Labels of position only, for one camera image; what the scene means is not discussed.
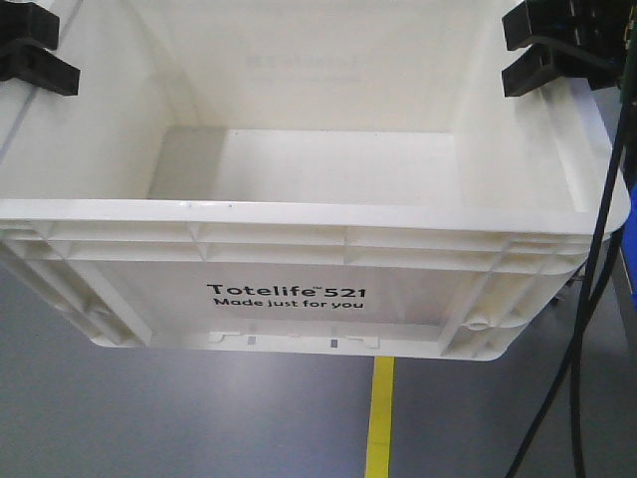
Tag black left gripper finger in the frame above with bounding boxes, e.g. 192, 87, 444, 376
1, 1, 60, 50
1, 44, 81, 96

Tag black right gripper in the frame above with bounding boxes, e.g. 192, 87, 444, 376
502, 1, 636, 98

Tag white plastic tote box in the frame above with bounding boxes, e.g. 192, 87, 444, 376
1, 1, 611, 361

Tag yellow floor tape line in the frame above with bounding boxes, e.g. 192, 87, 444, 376
364, 357, 395, 478

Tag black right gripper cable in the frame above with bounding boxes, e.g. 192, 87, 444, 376
507, 107, 631, 478

